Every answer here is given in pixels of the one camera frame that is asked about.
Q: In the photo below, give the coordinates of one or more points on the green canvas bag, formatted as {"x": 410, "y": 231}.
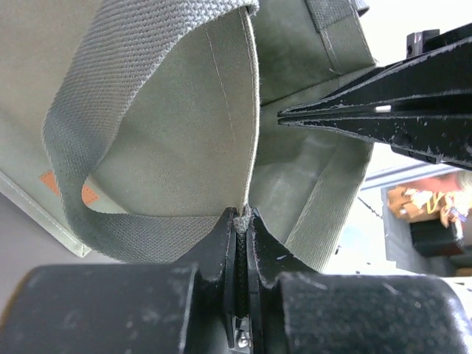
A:
{"x": 127, "y": 127}

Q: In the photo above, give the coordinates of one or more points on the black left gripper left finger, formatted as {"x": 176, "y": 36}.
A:
{"x": 180, "y": 307}

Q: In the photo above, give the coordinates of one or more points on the cardboard boxes in background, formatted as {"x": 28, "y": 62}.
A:
{"x": 436, "y": 209}

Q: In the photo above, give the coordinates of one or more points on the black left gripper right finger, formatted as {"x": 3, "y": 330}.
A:
{"x": 294, "y": 309}

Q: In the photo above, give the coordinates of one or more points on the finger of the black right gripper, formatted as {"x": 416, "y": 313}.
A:
{"x": 435, "y": 139}
{"x": 438, "y": 80}

